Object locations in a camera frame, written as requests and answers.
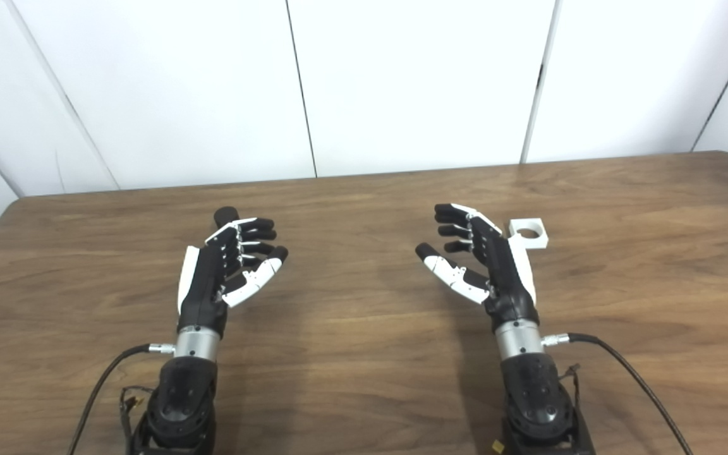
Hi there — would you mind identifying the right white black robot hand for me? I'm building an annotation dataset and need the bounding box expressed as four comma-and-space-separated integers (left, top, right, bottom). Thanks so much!
415, 203, 540, 330

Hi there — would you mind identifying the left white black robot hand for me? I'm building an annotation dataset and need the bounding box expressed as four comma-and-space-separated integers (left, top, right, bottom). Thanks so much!
177, 217, 289, 337

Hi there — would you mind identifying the white square piece with hole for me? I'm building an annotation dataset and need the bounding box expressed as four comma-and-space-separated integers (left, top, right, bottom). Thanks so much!
508, 218, 549, 248

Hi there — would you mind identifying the thick black left wrist cable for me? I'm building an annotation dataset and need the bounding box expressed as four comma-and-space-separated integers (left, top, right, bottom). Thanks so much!
67, 343, 176, 455

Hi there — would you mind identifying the thick black wrist cable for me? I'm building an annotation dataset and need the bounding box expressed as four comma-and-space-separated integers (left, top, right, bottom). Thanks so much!
67, 343, 176, 455
541, 332, 695, 455

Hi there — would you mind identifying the thick black right wrist cable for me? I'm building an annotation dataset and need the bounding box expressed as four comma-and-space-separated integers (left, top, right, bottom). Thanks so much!
541, 332, 695, 455

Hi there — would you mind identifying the thin right arm wire bundle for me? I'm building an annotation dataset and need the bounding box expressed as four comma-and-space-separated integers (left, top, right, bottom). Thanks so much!
556, 363, 583, 413

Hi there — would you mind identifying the thin arm wire bundle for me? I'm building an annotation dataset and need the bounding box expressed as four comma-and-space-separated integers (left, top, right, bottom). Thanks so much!
119, 385, 154, 444
556, 363, 583, 413

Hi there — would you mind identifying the thin left arm wire bundle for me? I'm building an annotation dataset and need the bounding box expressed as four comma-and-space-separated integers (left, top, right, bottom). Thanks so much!
119, 385, 154, 444

